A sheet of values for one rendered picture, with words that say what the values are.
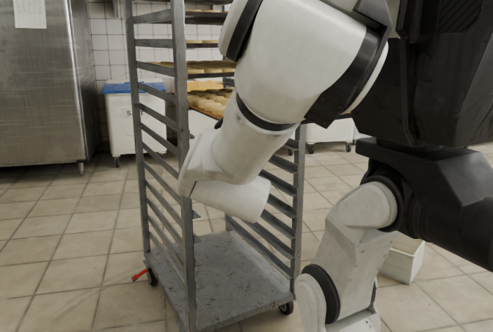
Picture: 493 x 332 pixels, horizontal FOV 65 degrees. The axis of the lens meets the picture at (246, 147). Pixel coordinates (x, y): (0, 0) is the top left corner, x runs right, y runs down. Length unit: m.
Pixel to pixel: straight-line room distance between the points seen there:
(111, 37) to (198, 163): 3.83
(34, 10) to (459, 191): 3.16
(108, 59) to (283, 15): 3.98
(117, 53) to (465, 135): 3.85
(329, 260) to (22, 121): 2.95
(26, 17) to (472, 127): 3.17
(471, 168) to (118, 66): 3.83
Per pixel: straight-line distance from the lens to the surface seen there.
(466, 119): 0.64
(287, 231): 1.59
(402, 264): 2.11
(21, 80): 3.49
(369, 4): 0.35
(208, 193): 0.51
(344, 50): 0.32
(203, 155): 0.45
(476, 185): 0.73
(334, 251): 0.95
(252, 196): 0.51
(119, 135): 3.70
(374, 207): 0.76
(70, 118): 3.45
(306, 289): 1.00
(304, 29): 0.32
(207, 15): 1.23
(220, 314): 1.60
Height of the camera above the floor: 1.16
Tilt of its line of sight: 16 degrees down
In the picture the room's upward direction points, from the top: straight up
